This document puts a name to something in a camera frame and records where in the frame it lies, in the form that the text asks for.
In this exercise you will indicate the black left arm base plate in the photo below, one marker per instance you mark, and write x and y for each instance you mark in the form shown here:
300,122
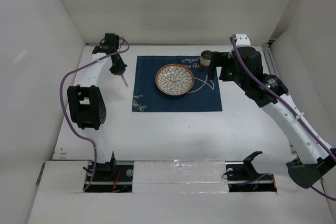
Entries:
115,177

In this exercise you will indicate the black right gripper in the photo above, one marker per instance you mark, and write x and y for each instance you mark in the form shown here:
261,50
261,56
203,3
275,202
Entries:
220,59

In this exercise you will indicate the aluminium rail on right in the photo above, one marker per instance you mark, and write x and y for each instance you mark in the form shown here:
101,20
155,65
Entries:
268,58

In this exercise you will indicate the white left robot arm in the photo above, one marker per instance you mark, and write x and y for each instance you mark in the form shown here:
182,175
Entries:
86,104

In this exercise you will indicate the floral patterned ceramic bowl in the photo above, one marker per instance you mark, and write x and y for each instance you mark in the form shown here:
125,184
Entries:
174,79

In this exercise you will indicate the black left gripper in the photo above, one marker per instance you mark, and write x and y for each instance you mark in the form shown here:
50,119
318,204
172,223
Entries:
121,70

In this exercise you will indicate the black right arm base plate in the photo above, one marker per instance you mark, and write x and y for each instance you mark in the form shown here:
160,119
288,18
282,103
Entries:
243,177

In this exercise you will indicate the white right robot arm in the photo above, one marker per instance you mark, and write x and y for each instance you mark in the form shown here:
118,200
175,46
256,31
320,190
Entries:
243,66

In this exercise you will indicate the white cup with cork base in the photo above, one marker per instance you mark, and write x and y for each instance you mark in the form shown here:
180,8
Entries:
205,59

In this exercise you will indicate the dark blue cloth placemat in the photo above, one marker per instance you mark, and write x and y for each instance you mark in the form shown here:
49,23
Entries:
204,96

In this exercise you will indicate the pink handled knife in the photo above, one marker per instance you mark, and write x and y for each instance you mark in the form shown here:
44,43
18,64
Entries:
124,81

